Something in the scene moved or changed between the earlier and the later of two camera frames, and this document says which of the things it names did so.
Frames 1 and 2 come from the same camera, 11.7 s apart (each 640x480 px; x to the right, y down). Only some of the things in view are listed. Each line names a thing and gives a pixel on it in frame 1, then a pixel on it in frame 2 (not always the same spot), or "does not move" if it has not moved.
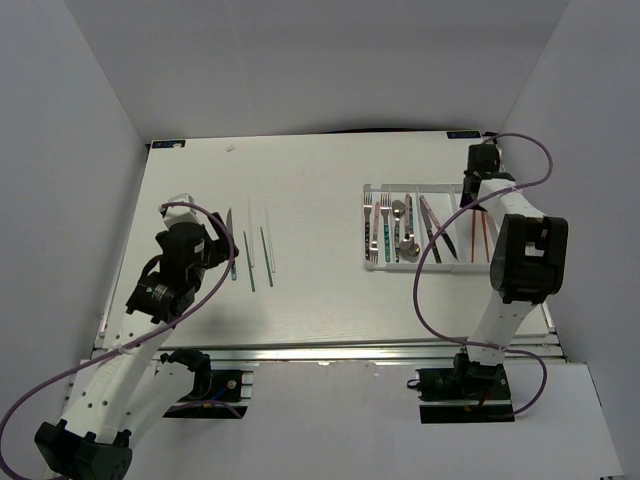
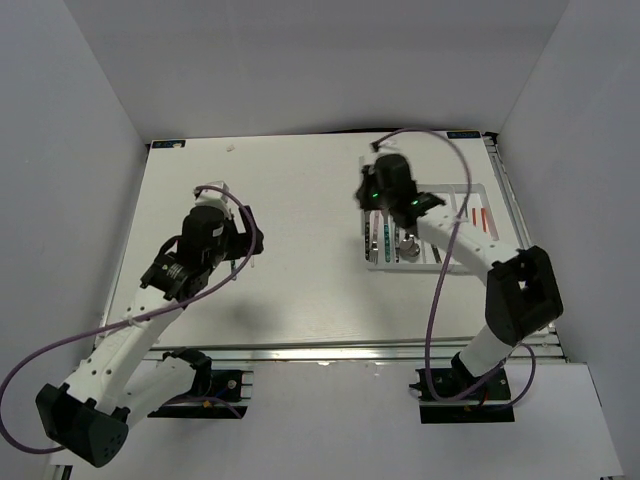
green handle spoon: x=409 y=250 does not move
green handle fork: x=386 y=206 does not move
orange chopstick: x=483 y=217 does not move
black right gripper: x=465 y=201 -> x=369 y=177
